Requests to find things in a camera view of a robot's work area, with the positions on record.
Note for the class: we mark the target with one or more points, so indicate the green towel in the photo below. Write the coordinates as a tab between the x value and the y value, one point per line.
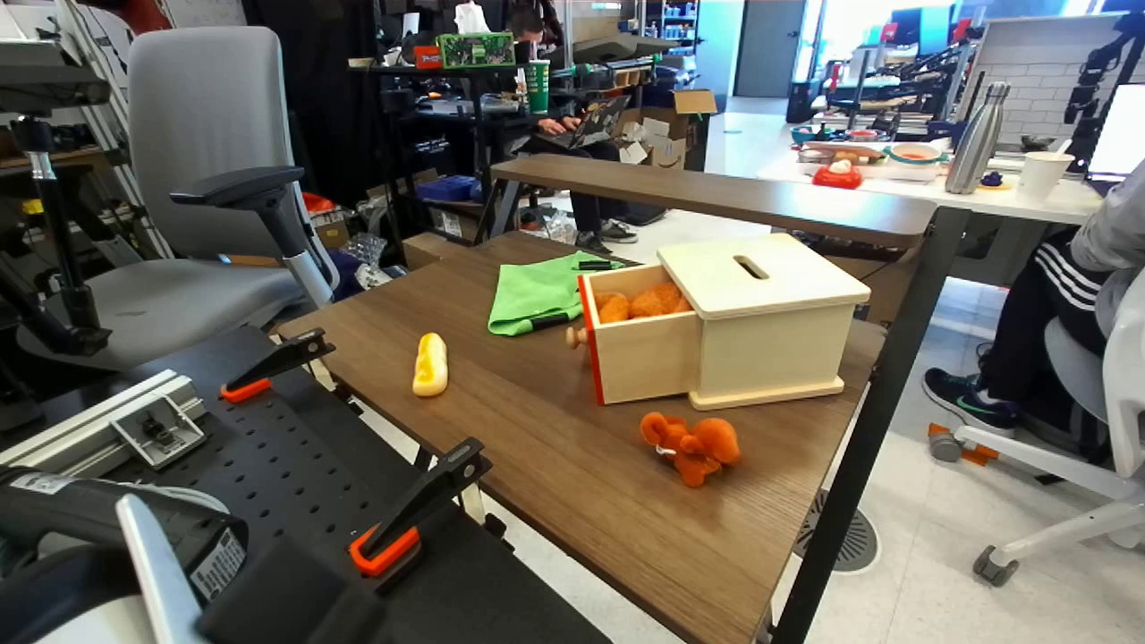
537	291

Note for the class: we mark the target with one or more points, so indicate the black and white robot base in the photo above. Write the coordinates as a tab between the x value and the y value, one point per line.
129	567

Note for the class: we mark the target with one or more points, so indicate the orange ball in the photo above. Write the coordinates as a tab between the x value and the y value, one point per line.
615	308
670	299
647	303

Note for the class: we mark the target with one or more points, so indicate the wooden drawer with orange rim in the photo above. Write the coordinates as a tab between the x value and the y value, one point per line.
639	357

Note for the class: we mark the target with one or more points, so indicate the yellow toy banana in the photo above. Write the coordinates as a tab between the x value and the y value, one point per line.
432	364

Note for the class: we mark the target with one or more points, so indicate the orange plush toy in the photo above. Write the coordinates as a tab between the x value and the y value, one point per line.
701	447

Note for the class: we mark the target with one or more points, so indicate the long brown desk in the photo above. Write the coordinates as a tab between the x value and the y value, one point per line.
716	190

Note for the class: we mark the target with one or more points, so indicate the wooden box with slot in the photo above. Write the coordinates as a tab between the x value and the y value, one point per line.
772	328

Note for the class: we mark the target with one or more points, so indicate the large black orange clamp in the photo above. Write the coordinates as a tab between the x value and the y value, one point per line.
412	513

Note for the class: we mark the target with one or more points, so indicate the green box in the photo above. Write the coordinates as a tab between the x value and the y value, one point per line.
475	50

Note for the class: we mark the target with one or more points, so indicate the red object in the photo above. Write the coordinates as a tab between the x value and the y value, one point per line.
840	177

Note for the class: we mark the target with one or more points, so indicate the small black orange clamp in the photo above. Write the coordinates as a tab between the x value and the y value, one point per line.
271	371

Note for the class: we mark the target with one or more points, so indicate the black perforated mounting board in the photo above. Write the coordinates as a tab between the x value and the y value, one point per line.
300	465

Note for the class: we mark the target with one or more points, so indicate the black metal desk leg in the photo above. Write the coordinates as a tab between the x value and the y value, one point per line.
888	379

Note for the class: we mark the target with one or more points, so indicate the round floor drain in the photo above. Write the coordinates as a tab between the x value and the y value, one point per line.
857	542

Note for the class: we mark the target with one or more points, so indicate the grey office chair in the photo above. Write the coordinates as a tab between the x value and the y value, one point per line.
200	130

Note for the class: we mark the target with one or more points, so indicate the stainless steel bottle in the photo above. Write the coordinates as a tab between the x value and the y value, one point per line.
978	140

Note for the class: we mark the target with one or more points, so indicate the seated person in tracksuit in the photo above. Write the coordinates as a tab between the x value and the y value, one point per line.
1049	299

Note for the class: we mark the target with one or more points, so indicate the white paper cup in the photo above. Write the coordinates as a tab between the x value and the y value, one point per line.
1043	177

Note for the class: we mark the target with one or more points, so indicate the white office chair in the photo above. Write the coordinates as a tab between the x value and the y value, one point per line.
1093	395

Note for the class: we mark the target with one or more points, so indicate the white perforated panel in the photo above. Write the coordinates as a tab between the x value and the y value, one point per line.
1038	72

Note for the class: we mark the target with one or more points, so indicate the black tripod stand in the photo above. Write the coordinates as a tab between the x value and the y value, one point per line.
56	227

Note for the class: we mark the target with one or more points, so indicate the open laptop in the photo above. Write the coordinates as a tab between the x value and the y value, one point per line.
1123	138

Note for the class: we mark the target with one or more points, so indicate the aluminium rail with bracket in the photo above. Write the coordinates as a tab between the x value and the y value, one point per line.
109	425

